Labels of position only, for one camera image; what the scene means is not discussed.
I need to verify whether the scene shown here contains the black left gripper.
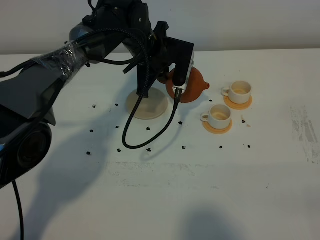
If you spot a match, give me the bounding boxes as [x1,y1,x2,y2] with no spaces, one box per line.
[122,21,194,98]

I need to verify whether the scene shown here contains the brown clay teapot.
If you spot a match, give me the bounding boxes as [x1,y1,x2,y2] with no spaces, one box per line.
[157,67,210,103]

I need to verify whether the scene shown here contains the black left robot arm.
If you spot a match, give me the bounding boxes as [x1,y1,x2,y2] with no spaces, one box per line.
[0,0,194,187]

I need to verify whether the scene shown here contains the beige round teapot saucer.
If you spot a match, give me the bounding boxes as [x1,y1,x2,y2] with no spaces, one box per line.
[125,87,168,120]

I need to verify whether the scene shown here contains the near orange round coaster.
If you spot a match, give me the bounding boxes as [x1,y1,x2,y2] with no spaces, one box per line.
[202,120,233,135]

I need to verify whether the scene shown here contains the orange round coaster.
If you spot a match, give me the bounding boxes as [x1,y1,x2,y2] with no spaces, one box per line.
[223,96,253,110]
[202,120,233,135]

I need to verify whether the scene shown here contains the near white teacup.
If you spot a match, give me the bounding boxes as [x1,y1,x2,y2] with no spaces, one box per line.
[200,104,231,130]

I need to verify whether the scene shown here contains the white teacup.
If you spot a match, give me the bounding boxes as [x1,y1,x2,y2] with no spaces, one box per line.
[221,81,252,105]
[200,104,231,130]

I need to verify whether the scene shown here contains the far white teacup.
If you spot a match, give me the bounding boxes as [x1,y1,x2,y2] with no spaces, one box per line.
[221,81,252,105]

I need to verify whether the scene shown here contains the far orange round coaster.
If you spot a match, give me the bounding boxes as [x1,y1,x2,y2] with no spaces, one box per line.
[223,96,253,110]

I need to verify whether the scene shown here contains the black braided camera cable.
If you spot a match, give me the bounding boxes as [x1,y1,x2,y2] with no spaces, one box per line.
[74,27,186,150]

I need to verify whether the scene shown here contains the grey wrist depth camera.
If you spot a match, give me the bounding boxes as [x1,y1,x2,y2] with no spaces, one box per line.
[172,52,195,94]

